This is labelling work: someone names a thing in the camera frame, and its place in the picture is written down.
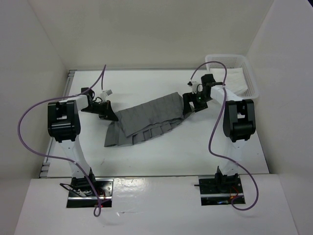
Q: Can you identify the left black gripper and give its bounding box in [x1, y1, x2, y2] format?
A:
[80, 100, 118, 121]

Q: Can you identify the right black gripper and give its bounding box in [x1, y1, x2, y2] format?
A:
[183, 91, 213, 115]

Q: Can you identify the grey pleated skirt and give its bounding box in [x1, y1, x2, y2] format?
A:
[104, 92, 185, 147]

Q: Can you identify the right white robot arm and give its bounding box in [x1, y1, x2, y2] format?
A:
[182, 74, 256, 192]

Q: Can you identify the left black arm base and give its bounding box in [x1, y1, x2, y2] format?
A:
[60, 178, 114, 208]

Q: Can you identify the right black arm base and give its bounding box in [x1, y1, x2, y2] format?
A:
[194, 175, 246, 206]

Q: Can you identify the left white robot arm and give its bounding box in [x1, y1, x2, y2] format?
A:
[47, 88, 118, 196]

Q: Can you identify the white folded cloth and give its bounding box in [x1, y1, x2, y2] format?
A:
[209, 68, 248, 95]

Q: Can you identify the white plastic basket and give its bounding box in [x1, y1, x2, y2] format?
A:
[205, 54, 259, 99]

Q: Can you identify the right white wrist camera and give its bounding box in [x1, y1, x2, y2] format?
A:
[187, 80, 203, 94]

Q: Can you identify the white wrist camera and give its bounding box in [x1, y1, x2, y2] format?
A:
[187, 80, 203, 94]
[100, 90, 112, 102]

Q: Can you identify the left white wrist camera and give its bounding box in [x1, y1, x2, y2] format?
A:
[100, 90, 112, 102]

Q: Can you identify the aluminium table edge rail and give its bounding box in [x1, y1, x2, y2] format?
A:
[39, 70, 78, 178]

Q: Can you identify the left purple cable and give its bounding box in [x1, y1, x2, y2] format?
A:
[17, 65, 112, 218]

